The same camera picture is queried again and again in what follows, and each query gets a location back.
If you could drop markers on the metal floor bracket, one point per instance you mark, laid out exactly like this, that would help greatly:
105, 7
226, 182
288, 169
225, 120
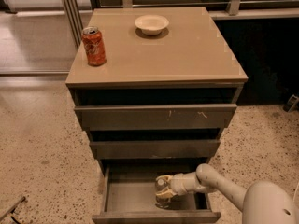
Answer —
10, 211

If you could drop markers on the clear plastic water bottle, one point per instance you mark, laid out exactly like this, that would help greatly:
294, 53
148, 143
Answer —
163, 192

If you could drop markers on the grey top drawer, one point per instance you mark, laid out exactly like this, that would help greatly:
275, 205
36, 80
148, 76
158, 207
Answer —
155, 117

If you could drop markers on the grey metal railing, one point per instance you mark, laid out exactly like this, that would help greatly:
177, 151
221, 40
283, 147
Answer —
264, 19

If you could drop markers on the dark floor object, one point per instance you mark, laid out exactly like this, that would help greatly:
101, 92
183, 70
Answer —
291, 104

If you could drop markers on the grey drawer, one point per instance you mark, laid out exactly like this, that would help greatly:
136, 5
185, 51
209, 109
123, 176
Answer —
167, 149
155, 117
129, 198

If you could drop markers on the white ceramic bowl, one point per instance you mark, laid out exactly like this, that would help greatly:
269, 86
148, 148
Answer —
151, 24

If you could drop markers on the grey bottom drawer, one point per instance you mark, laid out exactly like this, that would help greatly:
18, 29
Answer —
129, 198

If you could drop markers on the grey middle drawer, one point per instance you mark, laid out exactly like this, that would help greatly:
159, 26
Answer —
167, 149

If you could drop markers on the grey drawer cabinet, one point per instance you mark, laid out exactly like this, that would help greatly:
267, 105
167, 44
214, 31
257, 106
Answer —
188, 63

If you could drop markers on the orange soda can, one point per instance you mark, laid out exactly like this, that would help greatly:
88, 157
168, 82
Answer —
94, 46

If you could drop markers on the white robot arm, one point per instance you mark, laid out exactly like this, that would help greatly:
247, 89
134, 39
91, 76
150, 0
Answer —
263, 202

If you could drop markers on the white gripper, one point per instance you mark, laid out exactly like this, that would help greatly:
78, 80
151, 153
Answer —
178, 184

